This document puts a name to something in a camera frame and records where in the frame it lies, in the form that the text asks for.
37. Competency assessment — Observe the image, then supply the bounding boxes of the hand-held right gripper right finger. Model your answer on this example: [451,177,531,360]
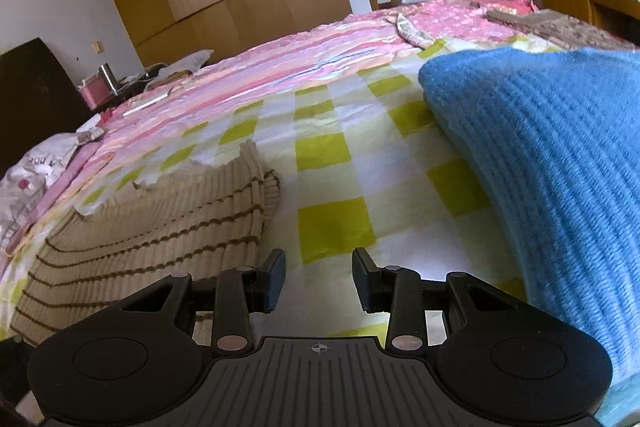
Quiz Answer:
[351,248,520,354]

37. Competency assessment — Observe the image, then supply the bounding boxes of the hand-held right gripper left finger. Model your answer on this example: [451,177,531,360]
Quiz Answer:
[121,248,287,355]

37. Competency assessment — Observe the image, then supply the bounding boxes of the beige brown-striped knit sweater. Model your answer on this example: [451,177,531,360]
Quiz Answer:
[10,139,282,349]

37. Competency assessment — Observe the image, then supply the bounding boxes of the blue knit sweater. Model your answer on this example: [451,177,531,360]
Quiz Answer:
[417,47,640,390]

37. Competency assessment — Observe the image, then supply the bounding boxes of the yellow white checkered bed sheet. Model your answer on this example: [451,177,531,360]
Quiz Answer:
[0,34,640,427]

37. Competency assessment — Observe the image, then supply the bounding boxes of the white stick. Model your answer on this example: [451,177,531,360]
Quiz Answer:
[122,93,174,115]

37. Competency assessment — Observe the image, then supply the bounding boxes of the pink striped quilt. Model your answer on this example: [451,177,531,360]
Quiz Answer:
[0,0,541,258]

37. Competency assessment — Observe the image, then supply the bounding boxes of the white cloth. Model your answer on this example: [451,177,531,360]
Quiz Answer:
[155,49,216,76]

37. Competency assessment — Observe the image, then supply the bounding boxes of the floral cloth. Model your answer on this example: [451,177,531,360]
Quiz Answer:
[392,12,449,50]

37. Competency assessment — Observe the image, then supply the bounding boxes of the pink box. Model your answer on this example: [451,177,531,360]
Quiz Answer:
[79,76,109,108]

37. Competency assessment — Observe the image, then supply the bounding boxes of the metal cup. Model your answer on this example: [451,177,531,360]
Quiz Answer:
[98,63,119,96]

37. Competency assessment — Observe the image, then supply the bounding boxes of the white pink-printed pillow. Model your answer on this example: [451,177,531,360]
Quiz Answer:
[0,130,106,253]

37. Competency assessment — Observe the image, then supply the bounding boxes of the dark brown headboard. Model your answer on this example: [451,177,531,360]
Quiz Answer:
[0,38,97,178]

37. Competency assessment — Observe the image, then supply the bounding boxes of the brown patterned cloth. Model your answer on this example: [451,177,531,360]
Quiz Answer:
[484,8,632,54]

